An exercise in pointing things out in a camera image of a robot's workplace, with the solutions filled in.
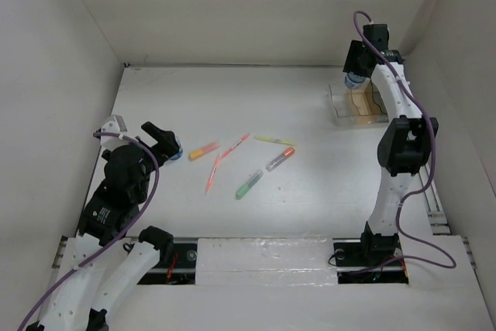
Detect green highlighter marker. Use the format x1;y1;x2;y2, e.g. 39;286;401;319
235;170;264;200

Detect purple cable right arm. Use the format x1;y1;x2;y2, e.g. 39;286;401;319
353;10;457;272

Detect white foam front board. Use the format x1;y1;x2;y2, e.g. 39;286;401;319
195;238;337;287

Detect orange thin pen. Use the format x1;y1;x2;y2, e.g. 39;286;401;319
205;154;222;195

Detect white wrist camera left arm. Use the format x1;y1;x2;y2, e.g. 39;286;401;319
93;115;128;151

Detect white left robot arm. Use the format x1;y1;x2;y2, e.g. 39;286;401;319
19;116;182;330

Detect red thin pen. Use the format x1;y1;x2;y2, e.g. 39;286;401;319
221;133;251;160

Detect orange highlighter marker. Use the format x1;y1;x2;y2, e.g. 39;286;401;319
188;142;220;161

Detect grey marker orange cap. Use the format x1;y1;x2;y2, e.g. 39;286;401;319
266;147;295;172

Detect amber plastic container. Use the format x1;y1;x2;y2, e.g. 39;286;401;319
349;84;388;126

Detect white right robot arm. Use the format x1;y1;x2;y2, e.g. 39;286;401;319
334;23;439;269

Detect clear plastic container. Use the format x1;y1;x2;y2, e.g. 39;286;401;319
327;83;354;126

